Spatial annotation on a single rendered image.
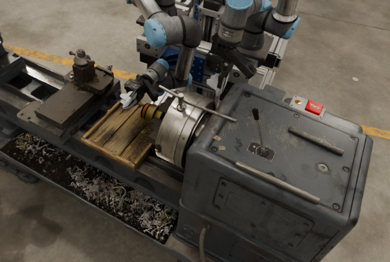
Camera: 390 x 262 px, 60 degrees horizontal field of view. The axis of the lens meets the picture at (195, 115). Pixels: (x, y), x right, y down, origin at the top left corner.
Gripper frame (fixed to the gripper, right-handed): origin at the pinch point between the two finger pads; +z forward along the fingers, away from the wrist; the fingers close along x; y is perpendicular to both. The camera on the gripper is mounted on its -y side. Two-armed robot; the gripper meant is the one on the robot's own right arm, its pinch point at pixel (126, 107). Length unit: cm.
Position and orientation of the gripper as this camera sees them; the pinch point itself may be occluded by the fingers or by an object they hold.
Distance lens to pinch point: 153.4
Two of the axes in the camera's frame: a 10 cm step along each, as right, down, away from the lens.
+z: -4.6, 6.1, -6.4
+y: -8.8, -3.8, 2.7
